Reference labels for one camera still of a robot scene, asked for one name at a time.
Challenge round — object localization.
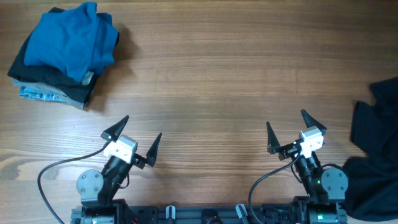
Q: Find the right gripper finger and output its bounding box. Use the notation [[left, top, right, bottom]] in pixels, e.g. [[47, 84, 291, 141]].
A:
[[300, 110, 327, 135], [266, 121, 280, 154]]

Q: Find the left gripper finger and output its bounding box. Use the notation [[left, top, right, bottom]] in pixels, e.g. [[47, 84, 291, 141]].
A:
[[146, 133, 162, 167], [101, 115, 129, 142]]

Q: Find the black t-shirt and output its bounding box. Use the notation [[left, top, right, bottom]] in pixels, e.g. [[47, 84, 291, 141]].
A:
[[343, 78, 397, 222]]

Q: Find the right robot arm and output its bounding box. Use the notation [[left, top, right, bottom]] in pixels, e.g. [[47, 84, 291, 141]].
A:
[[266, 110, 348, 203]]

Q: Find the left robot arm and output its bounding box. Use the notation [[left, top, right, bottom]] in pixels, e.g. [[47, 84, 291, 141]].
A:
[[76, 116, 162, 207]]

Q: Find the grey folded garment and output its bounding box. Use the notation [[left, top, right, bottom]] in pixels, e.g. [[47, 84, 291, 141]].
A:
[[12, 78, 86, 110]]

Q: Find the black folded garment in stack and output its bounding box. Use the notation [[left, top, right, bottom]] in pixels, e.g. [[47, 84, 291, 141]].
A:
[[7, 7, 103, 103]]

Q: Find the light blue denim garment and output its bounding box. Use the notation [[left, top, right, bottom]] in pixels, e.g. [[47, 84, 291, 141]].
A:
[[19, 86, 66, 103]]

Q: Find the blue folded shirt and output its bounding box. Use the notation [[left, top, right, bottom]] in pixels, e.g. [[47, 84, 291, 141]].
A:
[[24, 2, 119, 82]]

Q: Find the left black cable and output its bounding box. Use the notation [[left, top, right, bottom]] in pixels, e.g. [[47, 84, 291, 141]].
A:
[[37, 141, 111, 224]]

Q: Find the black cable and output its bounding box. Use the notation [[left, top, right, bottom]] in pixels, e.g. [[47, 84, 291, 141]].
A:
[[248, 149, 302, 224], [37, 141, 111, 224]]

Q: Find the right black cable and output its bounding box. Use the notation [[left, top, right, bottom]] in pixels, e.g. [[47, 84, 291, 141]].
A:
[[248, 149, 302, 224]]

